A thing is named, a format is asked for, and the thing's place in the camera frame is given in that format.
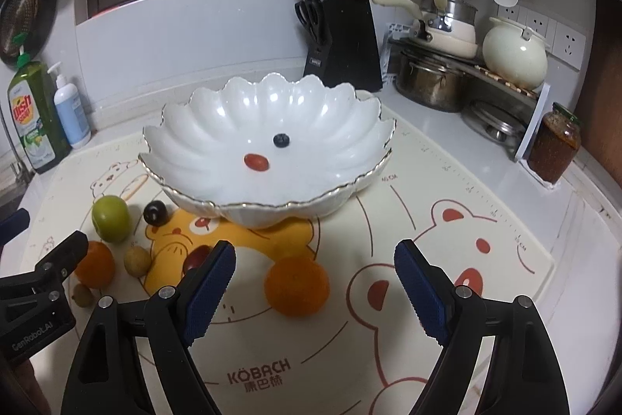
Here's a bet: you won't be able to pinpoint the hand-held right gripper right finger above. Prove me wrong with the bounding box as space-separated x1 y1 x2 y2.
393 239 571 415

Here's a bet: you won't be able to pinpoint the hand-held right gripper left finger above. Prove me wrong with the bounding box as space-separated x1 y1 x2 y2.
61 240 237 415

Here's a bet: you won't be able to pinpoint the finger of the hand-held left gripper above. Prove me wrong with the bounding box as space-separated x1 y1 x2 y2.
0 230 89 301
0 208 30 247

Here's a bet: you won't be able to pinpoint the orange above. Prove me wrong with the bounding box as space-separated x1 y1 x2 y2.
74 240 116 288
264 256 331 317

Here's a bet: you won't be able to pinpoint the red cherry tomato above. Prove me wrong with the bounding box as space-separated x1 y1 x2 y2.
182 245 212 275
244 153 270 173

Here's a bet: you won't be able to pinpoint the dark purple plum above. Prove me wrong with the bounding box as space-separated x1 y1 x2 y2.
143 200 169 226

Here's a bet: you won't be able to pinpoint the white scalloped ceramic bowl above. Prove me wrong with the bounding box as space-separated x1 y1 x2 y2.
138 73 395 229

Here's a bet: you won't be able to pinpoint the person's left hand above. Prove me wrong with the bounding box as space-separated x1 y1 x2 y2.
0 359 52 415

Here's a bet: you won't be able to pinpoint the metal faucet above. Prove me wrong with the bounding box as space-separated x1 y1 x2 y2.
0 106 35 187

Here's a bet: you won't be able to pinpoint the green jujube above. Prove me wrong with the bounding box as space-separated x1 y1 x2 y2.
92 195 131 243

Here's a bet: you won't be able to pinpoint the bear print kitchen mat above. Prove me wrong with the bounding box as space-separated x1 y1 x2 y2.
0 119 556 415

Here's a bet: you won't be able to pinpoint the green dish soap bottle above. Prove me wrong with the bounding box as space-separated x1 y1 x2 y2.
7 33 71 175

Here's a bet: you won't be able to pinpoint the white pump bottle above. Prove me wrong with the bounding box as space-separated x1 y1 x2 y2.
47 61 91 149

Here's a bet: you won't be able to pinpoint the glass pot lid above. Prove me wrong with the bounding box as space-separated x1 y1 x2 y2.
461 100 528 148

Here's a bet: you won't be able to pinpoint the chili sauce jar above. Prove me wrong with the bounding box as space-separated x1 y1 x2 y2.
529 102 582 183

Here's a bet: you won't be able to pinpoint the hanging mesh strainer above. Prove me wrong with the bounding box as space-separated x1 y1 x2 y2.
0 0 40 66

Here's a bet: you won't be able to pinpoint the corner shelf rack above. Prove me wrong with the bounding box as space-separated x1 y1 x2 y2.
389 40 552 163

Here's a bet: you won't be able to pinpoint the stainless steel pot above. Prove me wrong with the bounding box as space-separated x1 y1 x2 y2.
395 50 470 113

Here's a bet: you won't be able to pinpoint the wooden trivet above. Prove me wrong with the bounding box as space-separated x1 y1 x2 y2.
476 65 540 98

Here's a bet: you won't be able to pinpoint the clear plastic bag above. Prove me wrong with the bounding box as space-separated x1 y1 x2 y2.
381 23 414 84

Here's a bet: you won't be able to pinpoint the cream saucepan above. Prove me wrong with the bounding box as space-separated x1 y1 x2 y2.
372 0 479 59

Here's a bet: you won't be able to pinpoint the cream round clay pot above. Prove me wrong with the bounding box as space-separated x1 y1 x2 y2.
482 16 549 91

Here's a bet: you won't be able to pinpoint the black knife block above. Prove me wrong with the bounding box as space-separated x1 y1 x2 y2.
304 0 383 92

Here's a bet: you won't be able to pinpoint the steel lidded milk pot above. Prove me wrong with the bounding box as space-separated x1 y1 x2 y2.
420 0 479 33

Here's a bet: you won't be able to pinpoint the brown wooden panel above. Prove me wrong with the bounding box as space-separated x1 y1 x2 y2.
573 0 622 153

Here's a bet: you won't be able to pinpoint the white wall socket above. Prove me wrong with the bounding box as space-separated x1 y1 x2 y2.
498 5 524 25
525 9 557 52
554 23 587 70

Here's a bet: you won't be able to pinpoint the black handled scissors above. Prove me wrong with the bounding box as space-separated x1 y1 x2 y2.
294 0 324 33

